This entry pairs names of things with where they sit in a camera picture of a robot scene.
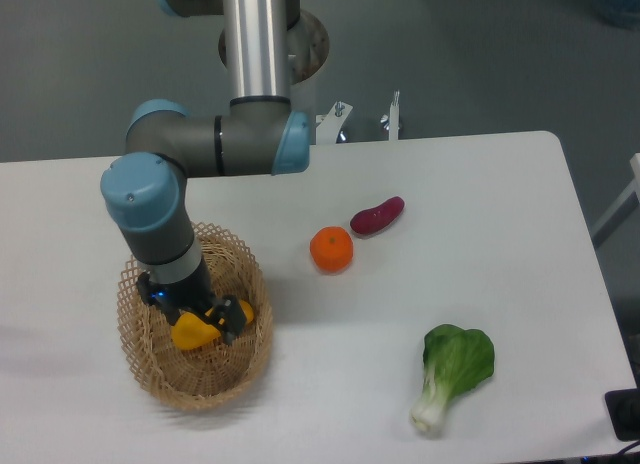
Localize green bok choy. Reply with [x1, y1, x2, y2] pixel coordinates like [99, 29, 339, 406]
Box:
[410, 324, 495, 435]

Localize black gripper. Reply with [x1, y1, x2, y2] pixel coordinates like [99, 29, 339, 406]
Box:
[136, 258, 244, 346]

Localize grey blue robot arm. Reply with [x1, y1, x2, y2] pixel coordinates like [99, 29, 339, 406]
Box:
[100, 0, 315, 344]

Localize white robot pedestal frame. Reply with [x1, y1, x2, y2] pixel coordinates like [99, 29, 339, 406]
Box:
[314, 89, 403, 145]

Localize purple sweet potato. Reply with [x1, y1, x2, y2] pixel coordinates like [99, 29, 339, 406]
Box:
[349, 196, 405, 236]

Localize orange tangerine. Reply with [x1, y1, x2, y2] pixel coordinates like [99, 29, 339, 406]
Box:
[309, 226, 354, 274]

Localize black device at edge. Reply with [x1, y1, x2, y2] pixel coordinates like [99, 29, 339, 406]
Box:
[604, 388, 639, 441]

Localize woven wicker basket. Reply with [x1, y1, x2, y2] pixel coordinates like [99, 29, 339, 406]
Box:
[116, 223, 273, 411]

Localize white table leg frame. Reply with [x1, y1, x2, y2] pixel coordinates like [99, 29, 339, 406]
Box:
[590, 153, 639, 249]

